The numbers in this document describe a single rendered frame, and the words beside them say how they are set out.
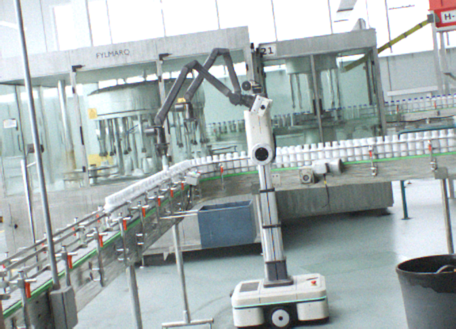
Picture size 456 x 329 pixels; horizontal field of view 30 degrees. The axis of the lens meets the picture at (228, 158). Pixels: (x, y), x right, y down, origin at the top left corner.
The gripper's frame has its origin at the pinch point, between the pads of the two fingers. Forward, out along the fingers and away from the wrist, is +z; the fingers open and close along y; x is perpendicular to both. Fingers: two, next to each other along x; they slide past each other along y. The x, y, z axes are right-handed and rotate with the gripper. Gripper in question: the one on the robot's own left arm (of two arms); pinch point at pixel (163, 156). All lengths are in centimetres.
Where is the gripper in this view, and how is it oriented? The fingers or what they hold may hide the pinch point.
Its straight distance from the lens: 578.3
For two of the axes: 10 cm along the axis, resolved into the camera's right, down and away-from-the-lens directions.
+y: 9.9, -1.0, -1.0
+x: 0.9, -0.6, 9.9
